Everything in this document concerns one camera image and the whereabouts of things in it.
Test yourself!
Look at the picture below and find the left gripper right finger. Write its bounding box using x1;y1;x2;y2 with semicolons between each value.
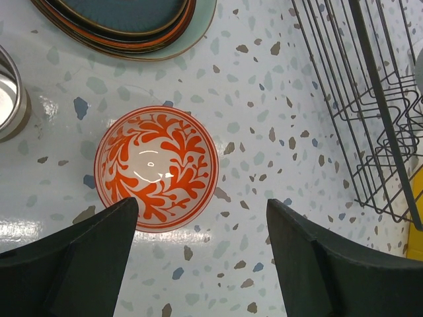
266;199;422;316

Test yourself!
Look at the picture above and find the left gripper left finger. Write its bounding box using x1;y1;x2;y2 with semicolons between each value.
1;198;138;316

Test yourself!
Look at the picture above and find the white orange patterned bowl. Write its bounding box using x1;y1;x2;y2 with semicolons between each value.
93;106;219;233

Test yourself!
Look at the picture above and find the cream brown cup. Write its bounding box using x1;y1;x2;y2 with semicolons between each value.
0;46;32;142

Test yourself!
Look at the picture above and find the yellow patterned plate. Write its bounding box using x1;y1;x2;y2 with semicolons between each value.
31;0;199;57

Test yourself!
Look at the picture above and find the dark blue plate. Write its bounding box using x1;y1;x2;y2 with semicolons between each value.
59;0;187;35

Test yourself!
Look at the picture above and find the green floral plate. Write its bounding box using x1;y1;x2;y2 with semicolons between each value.
31;0;218;62

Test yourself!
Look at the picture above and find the black plate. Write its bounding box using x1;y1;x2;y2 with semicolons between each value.
47;0;196;41

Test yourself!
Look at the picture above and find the yellow plastic tray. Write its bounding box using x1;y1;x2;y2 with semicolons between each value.
405;214;423;262

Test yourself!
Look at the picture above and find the pale green ribbed cup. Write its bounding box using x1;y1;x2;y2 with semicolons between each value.
414;50;423;94

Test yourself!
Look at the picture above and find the black wire dish rack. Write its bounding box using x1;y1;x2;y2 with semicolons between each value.
292;1;422;230

